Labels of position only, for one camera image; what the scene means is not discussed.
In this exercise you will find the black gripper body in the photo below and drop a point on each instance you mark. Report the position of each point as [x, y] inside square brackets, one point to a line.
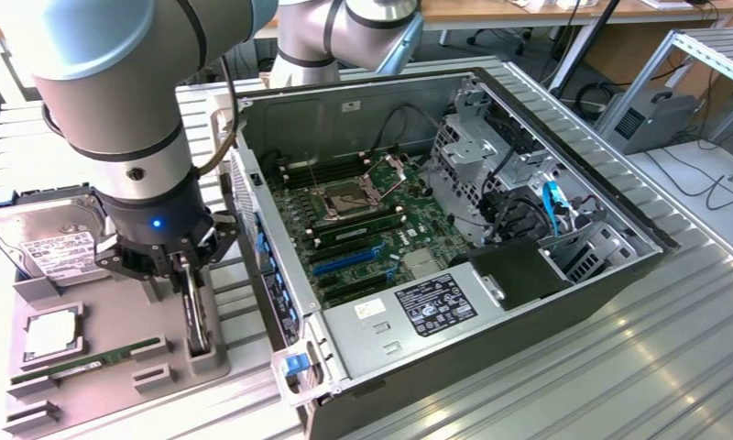
[159, 224]

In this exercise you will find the green graphics card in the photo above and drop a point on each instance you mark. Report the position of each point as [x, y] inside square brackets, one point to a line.
[192, 311]

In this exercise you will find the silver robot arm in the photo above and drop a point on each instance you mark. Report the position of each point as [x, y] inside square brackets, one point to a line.
[109, 69]

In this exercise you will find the grey parts rack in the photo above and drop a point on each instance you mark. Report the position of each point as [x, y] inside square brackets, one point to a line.
[116, 330]

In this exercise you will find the silver hard disk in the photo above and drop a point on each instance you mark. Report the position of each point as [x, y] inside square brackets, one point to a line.
[43, 243]

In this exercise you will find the silver CPU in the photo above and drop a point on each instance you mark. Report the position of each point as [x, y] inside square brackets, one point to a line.
[52, 334]

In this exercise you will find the thin locking lever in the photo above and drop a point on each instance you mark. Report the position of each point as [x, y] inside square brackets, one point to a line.
[312, 172]

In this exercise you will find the blue expansion slot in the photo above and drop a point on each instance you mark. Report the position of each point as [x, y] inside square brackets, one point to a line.
[348, 262]

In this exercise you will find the green RAM stick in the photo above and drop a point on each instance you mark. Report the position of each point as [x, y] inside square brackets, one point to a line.
[355, 233]
[85, 362]

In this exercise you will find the CPU socket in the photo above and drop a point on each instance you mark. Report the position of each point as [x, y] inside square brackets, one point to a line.
[348, 199]

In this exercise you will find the metal socket cover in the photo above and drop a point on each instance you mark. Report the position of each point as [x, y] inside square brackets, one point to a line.
[384, 176]

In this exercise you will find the green motherboard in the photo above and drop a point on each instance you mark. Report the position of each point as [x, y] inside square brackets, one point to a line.
[415, 215]

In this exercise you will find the silver power supply unit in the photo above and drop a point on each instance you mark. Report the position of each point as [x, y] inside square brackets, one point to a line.
[372, 339]

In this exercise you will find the silver chipset heatsink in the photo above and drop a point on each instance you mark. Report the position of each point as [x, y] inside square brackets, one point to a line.
[423, 262]

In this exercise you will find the silver drive cage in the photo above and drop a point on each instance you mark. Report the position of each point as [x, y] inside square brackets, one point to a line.
[464, 151]

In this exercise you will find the black PC case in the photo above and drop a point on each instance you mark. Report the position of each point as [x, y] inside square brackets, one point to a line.
[464, 366]

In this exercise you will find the black chair base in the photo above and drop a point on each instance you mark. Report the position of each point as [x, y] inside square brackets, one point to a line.
[523, 36]

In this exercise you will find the black pole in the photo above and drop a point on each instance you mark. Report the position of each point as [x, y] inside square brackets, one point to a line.
[587, 41]

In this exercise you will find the grey control box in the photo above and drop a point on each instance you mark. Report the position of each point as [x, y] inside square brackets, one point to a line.
[654, 119]

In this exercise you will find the aluminium frame table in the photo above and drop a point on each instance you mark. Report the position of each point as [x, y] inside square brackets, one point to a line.
[708, 46]

